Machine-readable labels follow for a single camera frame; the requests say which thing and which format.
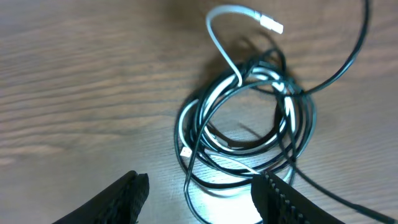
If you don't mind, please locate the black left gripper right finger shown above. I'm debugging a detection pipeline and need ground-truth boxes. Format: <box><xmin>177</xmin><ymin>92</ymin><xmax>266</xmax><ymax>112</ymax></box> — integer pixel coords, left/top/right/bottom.
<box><xmin>251</xmin><ymin>172</ymin><xmax>343</xmax><ymax>224</ymax></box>

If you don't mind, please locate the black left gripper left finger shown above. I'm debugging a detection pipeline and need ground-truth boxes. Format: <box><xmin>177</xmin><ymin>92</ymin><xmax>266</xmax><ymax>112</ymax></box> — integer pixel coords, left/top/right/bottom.
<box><xmin>54</xmin><ymin>170</ymin><xmax>149</xmax><ymax>224</ymax></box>

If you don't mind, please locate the thin black cable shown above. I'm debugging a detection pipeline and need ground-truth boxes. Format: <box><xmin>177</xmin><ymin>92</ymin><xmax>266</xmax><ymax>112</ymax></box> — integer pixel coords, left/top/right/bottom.
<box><xmin>186</xmin><ymin>49</ymin><xmax>398</xmax><ymax>224</ymax></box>

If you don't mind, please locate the black USB cable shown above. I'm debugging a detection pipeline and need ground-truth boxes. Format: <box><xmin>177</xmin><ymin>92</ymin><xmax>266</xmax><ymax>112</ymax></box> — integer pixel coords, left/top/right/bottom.
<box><xmin>174</xmin><ymin>0</ymin><xmax>371</xmax><ymax>224</ymax></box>

